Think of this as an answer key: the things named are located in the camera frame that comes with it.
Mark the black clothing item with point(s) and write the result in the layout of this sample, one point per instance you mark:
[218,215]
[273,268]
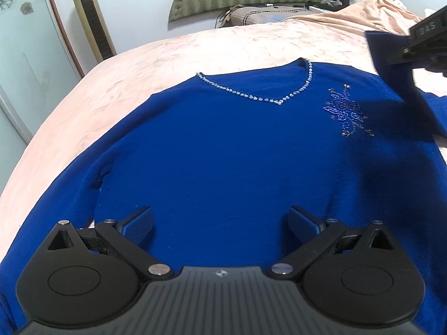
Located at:
[327,5]

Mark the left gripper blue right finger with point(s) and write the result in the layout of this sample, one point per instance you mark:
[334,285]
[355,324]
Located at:
[304,225]

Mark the frosted glass wardrobe door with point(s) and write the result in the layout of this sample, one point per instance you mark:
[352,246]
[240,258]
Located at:
[36,75]

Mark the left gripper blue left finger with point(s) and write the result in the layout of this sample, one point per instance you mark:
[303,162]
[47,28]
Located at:
[137,226]

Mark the beige brown pillow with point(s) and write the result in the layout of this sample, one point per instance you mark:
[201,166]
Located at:
[243,15]

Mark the blue beaded knit sweater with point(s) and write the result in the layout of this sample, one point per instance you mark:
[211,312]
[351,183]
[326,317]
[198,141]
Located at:
[221,159]

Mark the gold tower fan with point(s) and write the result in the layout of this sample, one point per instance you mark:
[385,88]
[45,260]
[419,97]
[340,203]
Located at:
[95,29]

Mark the orange peach blanket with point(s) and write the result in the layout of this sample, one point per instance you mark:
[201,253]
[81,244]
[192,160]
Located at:
[367,15]

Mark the pink floral bed sheet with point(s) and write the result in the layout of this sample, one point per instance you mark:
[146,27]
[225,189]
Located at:
[116,87]

